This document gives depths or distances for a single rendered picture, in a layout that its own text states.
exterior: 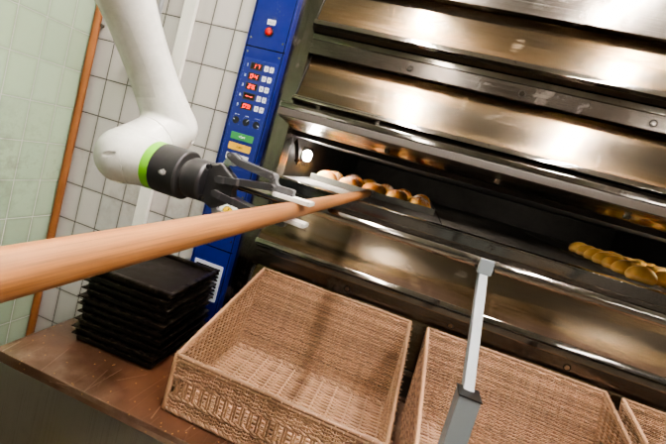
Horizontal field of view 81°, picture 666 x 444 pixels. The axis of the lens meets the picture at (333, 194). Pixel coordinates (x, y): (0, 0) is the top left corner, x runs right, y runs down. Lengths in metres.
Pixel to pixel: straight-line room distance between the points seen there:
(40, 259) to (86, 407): 1.00
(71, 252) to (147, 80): 0.60
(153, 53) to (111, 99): 1.00
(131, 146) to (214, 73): 0.84
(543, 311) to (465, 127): 0.63
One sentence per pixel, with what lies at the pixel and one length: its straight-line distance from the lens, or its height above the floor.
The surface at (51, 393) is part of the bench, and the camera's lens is 1.32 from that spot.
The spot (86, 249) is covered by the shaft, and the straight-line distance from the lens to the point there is 0.29.
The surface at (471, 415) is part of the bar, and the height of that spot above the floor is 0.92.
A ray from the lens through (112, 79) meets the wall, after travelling 1.84.
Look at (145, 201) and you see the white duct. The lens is 1.69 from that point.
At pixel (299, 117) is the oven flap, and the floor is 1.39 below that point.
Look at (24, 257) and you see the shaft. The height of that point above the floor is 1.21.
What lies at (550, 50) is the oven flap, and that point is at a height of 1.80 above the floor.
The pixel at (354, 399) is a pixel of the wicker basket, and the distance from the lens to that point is 1.38.
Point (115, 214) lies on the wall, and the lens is 1.80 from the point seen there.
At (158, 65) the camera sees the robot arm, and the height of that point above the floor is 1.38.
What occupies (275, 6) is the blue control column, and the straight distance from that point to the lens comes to 1.52.
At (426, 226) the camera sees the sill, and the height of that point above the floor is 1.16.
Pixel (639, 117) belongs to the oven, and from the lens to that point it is 1.48.
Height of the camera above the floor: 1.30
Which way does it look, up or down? 5 degrees down
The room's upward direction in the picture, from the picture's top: 16 degrees clockwise
